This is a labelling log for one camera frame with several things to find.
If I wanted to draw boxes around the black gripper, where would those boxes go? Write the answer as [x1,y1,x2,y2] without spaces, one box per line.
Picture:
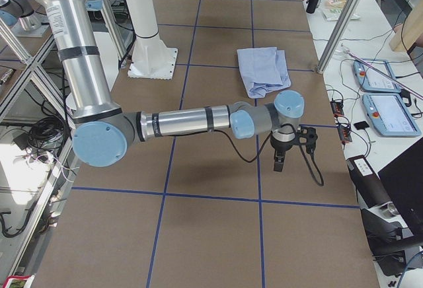
[270,126,318,172]

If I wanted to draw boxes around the blue white striped shirt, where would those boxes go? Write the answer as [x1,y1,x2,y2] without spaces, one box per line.
[237,47,291,99]

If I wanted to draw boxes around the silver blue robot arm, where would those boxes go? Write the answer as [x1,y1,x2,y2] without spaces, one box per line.
[36,0,317,171]

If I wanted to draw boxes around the small black card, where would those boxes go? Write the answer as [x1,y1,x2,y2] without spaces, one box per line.
[353,121,369,130]

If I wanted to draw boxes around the lower teach pendant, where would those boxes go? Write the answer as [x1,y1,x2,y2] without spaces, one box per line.
[362,93,421,137]

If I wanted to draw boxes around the teach pendant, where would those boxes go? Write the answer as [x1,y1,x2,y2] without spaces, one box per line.
[362,93,421,137]
[353,59,401,93]

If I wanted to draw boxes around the upper teach pendant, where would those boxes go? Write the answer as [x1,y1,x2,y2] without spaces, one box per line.
[353,59,401,93]

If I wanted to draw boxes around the black laptop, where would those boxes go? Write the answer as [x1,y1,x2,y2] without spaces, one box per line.
[378,139,423,234]

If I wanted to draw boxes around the white chair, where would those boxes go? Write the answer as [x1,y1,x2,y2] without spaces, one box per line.
[65,94,77,111]

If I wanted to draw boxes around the aluminium frame post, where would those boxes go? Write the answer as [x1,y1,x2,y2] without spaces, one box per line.
[316,0,360,74]

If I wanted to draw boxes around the black camera stand base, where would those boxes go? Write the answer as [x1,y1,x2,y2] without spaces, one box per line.
[361,209,422,276]

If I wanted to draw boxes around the coiled black cables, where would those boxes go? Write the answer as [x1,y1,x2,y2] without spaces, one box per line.
[28,116,72,153]

